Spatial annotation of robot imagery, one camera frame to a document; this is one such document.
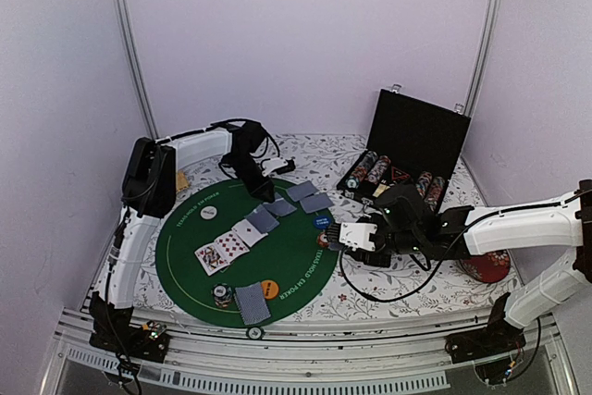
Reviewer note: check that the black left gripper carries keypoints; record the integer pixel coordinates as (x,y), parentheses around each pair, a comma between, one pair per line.
(256,190)

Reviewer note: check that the blue checked card deck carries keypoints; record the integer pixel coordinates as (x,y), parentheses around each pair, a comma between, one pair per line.
(335,246)

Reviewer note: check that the face-up ace diamonds card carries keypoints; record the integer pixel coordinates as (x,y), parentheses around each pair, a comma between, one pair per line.
(247,232)

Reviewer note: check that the face-up ten red card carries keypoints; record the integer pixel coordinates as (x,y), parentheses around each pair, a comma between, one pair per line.
(230,246)

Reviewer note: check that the aluminium corner post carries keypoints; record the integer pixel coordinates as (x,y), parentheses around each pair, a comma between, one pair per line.
(135,70)
(483,50)

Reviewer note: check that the blue small blind button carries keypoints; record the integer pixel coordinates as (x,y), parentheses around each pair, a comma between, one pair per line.
(322,221)

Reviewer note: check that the red triangle all-in marker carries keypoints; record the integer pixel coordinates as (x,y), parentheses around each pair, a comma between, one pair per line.
(397,176)

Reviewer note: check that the green round poker mat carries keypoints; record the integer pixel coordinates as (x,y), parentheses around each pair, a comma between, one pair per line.
(289,255)

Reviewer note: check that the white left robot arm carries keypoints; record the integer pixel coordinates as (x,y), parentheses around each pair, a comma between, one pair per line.
(149,192)

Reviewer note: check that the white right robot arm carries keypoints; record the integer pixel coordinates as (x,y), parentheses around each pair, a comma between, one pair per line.
(562,221)

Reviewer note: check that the face-down board card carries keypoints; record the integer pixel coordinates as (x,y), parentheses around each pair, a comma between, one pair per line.
(280,207)
(262,219)

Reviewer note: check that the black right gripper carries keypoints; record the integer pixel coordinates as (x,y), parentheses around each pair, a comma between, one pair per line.
(362,255)

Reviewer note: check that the aluminium right corner post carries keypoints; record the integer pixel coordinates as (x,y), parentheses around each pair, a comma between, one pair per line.
(483,50)

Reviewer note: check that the black poker chip case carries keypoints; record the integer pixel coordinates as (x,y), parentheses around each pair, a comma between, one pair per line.
(416,136)

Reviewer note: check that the aluminium left corner post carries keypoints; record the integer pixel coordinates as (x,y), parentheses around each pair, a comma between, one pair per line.
(135,70)

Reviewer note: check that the red floral bowl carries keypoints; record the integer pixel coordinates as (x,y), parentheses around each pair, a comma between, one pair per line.
(488,268)

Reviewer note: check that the woven bamboo tray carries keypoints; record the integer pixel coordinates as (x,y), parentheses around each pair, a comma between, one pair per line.
(182,182)

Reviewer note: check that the face-up queen card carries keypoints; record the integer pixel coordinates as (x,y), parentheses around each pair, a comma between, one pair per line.
(211,259)

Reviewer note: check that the orange big blind button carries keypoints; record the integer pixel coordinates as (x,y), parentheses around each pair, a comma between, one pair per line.
(270,289)

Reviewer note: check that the white dealer button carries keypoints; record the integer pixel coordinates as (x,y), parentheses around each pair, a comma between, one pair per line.
(208,212)

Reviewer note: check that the small chip stack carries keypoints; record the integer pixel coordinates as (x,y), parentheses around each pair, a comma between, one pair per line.
(322,240)

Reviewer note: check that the dealt cards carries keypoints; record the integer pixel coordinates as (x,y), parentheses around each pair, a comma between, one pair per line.
(309,197)
(252,304)

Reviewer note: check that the boxed card deck in case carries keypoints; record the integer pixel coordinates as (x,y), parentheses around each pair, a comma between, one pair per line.
(380,189)

